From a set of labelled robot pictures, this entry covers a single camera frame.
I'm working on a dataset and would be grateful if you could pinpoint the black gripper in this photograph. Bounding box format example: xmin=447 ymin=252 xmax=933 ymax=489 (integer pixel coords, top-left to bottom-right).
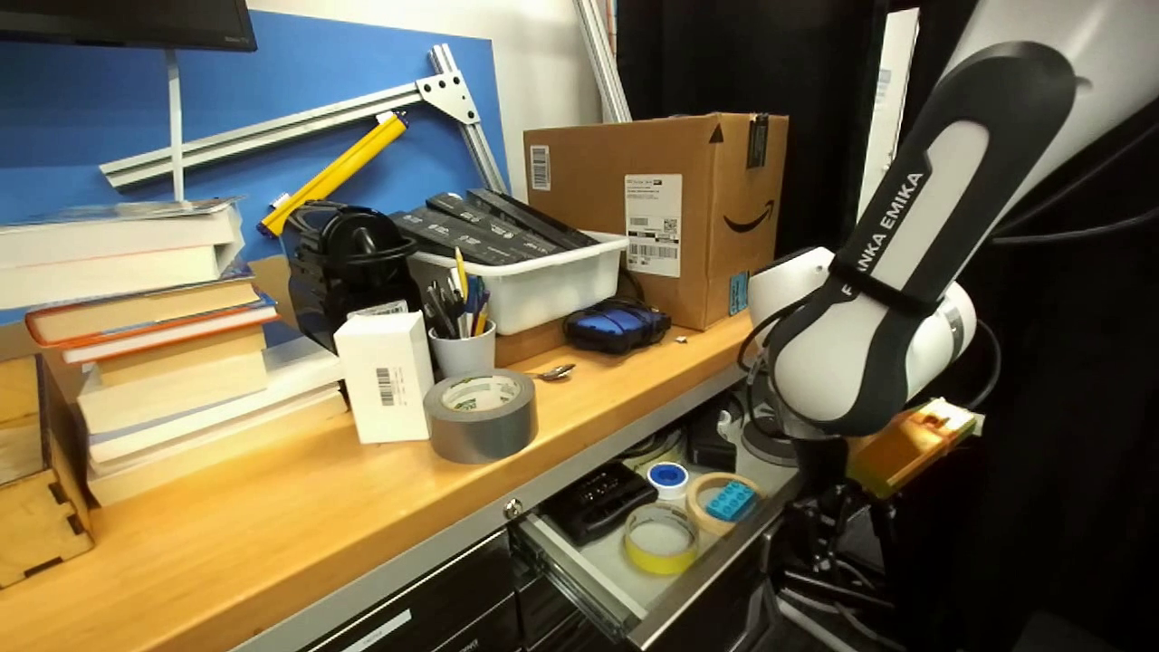
xmin=790 ymin=429 xmax=858 ymax=520

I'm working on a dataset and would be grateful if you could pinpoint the small blue ridged object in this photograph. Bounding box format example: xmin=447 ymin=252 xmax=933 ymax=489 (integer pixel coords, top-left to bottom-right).
xmin=703 ymin=478 xmax=759 ymax=524

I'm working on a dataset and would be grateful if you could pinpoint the white open drawer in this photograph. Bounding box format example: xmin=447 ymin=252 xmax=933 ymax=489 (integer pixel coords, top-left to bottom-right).
xmin=511 ymin=412 xmax=810 ymax=647

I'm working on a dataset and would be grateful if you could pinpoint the tan masking tape roll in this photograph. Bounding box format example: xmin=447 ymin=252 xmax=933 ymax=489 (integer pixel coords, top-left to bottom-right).
xmin=680 ymin=469 xmax=767 ymax=537

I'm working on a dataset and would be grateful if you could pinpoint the blue white teflon tape spool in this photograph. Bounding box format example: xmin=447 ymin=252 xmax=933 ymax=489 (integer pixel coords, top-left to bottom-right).
xmin=641 ymin=455 xmax=695 ymax=501

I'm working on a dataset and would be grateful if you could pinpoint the yellow clear tape roll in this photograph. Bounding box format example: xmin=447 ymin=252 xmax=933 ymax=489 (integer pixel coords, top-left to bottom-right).
xmin=619 ymin=501 xmax=703 ymax=579

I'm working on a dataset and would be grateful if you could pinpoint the black plastic tool case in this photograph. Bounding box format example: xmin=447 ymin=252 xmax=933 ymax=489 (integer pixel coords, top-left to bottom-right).
xmin=541 ymin=460 xmax=664 ymax=545

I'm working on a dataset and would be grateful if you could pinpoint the blue black pouch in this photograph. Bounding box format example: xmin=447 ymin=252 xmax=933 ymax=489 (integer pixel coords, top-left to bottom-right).
xmin=560 ymin=297 xmax=675 ymax=357

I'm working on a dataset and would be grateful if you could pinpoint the brown cardboard shipping box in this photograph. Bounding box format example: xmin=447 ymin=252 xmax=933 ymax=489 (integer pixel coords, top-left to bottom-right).
xmin=522 ymin=107 xmax=792 ymax=332

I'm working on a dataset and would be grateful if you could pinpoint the white plastic bin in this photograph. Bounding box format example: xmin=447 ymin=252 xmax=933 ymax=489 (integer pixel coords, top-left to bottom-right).
xmin=407 ymin=231 xmax=635 ymax=341

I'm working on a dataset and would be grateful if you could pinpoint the white pen cup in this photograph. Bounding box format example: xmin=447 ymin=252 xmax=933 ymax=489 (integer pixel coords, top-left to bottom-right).
xmin=425 ymin=323 xmax=504 ymax=383

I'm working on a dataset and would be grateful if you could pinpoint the white narrow board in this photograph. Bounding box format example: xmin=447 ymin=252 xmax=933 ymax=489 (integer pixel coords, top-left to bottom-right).
xmin=851 ymin=4 xmax=929 ymax=225

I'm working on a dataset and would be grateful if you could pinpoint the dark cabinet with drawers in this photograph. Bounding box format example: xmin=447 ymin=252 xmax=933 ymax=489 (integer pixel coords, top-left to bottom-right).
xmin=232 ymin=503 xmax=782 ymax=652

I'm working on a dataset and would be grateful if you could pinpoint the pens and pencils bunch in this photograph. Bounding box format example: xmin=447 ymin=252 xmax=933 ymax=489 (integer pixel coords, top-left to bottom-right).
xmin=418 ymin=245 xmax=498 ymax=341

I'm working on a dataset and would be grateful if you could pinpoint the black flat boxes stack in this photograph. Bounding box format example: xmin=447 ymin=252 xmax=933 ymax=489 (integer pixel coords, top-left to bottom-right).
xmin=392 ymin=185 xmax=599 ymax=268

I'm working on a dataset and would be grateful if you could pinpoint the small white carton box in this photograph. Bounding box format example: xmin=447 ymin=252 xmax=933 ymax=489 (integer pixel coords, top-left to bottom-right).
xmin=330 ymin=297 xmax=438 ymax=447

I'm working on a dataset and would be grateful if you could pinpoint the silver aluminium profile bar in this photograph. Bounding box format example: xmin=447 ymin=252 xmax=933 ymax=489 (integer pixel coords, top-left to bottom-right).
xmin=571 ymin=0 xmax=636 ymax=126

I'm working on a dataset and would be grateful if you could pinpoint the yellow spirit level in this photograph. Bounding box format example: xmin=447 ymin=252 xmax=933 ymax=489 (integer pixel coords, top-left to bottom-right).
xmin=257 ymin=107 xmax=414 ymax=239

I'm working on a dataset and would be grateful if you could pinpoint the stack of pale books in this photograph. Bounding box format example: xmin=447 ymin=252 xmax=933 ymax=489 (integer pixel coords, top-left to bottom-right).
xmin=47 ymin=323 xmax=355 ymax=507

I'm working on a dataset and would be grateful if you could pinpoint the brown hardcover book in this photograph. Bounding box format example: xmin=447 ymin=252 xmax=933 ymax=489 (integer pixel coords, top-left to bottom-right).
xmin=23 ymin=274 xmax=281 ymax=364

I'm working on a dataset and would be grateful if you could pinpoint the silver monitor stand pole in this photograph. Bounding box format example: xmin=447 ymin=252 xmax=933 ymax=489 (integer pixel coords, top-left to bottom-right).
xmin=163 ymin=48 xmax=192 ymax=208

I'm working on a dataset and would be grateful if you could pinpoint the thick white book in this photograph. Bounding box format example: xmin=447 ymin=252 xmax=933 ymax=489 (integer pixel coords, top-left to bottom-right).
xmin=0 ymin=199 xmax=251 ymax=316

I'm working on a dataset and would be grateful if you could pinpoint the light wooden crate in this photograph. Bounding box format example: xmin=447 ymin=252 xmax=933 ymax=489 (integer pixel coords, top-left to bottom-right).
xmin=0 ymin=323 xmax=97 ymax=594

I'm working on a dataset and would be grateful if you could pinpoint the blue pin board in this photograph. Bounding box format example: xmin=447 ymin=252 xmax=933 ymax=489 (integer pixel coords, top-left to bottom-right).
xmin=0 ymin=9 xmax=516 ymax=330

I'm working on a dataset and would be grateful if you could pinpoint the black monitor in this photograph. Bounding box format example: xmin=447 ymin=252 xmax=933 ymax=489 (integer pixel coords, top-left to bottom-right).
xmin=0 ymin=0 xmax=262 ymax=54

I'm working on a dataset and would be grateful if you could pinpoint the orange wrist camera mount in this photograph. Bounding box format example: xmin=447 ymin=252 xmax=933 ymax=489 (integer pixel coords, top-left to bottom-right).
xmin=848 ymin=393 xmax=989 ymax=503

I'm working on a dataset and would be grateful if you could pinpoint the grey duct tape roll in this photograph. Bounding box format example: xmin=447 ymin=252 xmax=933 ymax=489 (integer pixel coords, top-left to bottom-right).
xmin=420 ymin=364 xmax=543 ymax=468

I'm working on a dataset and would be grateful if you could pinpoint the silver aluminium extrusion frame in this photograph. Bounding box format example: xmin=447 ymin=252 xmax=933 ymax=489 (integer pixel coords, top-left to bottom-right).
xmin=97 ymin=39 xmax=511 ymax=196

